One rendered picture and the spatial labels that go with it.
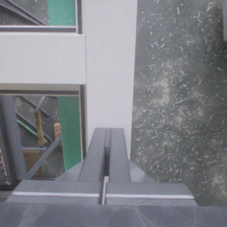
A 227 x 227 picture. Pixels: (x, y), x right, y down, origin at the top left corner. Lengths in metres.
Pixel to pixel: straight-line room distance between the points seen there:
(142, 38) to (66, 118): 0.93
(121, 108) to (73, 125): 0.10
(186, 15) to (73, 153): 1.09
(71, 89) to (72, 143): 0.08
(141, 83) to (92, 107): 0.96
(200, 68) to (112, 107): 1.09
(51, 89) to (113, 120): 0.10
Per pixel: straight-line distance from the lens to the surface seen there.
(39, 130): 0.98
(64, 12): 0.24
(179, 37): 1.17
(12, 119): 0.66
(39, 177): 1.05
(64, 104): 0.23
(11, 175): 0.73
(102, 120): 0.15
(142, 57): 1.10
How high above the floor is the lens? 1.08
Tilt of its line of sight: 75 degrees down
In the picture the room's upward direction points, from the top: 178 degrees counter-clockwise
